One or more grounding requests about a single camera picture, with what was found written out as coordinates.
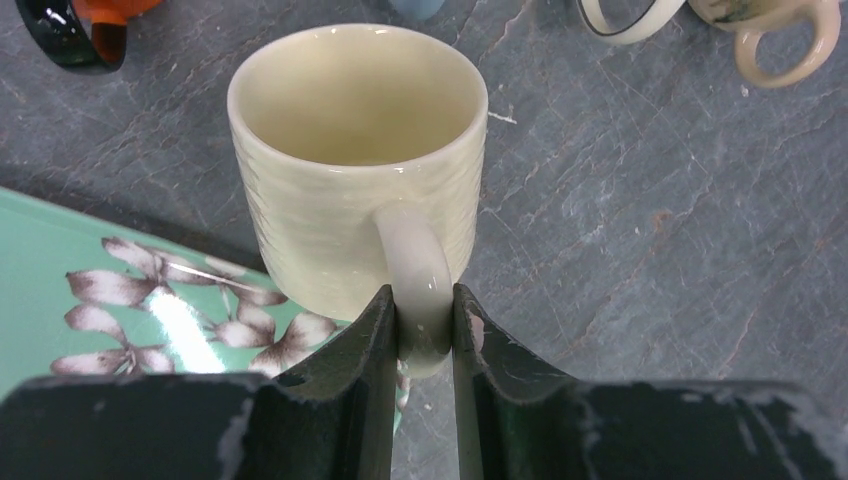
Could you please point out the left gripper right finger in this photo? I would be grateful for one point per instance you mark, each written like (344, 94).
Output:
(519, 417)

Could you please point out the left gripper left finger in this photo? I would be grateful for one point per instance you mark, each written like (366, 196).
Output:
(328, 417)

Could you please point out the light blue ribbed mug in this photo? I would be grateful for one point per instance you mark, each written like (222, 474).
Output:
(418, 10)

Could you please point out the floral cream mug green inside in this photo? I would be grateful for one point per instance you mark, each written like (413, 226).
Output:
(626, 22)

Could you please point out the orange mug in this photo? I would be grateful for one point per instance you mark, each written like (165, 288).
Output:
(84, 37)

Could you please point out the tan ceramic mug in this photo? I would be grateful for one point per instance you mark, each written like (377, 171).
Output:
(777, 43)

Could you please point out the green floral tray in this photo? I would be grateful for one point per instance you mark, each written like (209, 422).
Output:
(80, 295)

